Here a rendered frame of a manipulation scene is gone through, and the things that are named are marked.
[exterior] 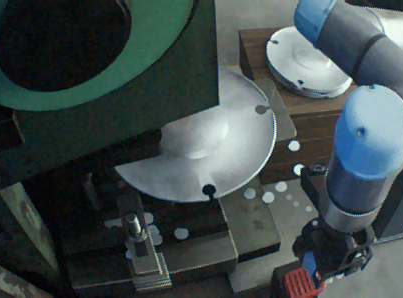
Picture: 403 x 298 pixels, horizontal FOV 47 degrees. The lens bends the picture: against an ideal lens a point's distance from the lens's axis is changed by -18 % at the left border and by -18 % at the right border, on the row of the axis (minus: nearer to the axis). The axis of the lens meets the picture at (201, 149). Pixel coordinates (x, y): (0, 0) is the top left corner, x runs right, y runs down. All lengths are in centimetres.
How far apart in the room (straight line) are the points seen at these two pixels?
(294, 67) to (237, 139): 70
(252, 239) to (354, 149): 57
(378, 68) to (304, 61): 110
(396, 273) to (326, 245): 114
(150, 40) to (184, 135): 58
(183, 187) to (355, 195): 45
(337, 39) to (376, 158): 17
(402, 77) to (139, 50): 27
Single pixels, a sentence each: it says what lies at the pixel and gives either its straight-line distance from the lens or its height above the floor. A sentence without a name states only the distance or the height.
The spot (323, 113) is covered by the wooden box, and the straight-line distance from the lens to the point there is 154.
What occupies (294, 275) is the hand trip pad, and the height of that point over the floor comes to 76.
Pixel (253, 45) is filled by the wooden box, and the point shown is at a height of 35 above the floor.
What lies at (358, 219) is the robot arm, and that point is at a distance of 50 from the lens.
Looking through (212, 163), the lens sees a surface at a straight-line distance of 89.
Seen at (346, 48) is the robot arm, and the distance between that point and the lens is 53.
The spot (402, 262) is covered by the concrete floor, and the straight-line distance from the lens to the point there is 174.
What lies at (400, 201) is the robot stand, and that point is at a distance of 151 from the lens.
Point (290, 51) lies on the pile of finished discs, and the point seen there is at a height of 39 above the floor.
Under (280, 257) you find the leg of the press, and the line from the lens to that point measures 96.
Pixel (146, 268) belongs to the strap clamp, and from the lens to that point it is 84.
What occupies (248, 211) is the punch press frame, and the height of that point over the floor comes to 64.
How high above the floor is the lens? 152
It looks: 55 degrees down
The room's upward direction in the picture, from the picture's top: 4 degrees counter-clockwise
